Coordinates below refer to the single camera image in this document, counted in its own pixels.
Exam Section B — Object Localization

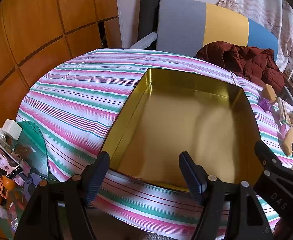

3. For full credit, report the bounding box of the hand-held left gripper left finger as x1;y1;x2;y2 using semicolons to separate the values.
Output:
14;151;110;240

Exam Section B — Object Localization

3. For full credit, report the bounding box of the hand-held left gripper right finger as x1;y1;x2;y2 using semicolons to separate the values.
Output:
179;151;274;240

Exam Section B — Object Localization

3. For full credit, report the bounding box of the biscuit packet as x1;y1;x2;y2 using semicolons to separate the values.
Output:
276;97;289;122

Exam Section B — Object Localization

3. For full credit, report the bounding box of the gold tin box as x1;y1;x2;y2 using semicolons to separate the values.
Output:
100;67;262;193

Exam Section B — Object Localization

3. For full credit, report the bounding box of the green glass side table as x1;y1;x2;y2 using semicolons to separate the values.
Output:
0;120;49;240

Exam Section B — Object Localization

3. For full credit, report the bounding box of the blue and white box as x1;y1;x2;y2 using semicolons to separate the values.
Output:
285;59;293;77

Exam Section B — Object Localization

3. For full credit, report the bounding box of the striped tablecloth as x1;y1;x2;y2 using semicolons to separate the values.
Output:
16;48;293;240

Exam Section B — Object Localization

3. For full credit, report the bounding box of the dark red jacket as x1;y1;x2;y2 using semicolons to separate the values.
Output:
196;41;286;89

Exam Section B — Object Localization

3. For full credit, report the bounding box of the smartphone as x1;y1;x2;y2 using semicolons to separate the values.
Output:
0;129;24;180

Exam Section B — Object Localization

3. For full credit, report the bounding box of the small white box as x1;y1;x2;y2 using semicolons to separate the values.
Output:
3;119;23;140

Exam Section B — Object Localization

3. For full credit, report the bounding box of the grey padded armrest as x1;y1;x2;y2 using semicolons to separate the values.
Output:
129;32;157;49

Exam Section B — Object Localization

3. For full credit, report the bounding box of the patterned curtain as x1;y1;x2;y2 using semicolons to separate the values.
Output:
218;0;293;93

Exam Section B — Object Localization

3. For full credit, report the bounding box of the grey yellow blue chair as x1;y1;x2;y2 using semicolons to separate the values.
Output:
156;0;279;63

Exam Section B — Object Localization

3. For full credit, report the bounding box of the wooden cabinet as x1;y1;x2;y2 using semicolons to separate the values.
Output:
0;0;123;130

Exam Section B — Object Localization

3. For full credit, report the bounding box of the black rolled mat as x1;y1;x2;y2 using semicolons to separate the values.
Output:
137;0;160;43

